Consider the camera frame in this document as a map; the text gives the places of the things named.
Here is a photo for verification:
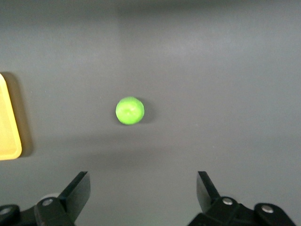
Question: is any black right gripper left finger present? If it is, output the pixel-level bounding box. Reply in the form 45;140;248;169
34;171;91;226

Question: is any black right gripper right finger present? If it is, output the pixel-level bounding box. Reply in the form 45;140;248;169
188;170;258;226

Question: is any yellow plastic tray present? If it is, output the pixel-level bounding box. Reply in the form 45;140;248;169
0;73;23;161

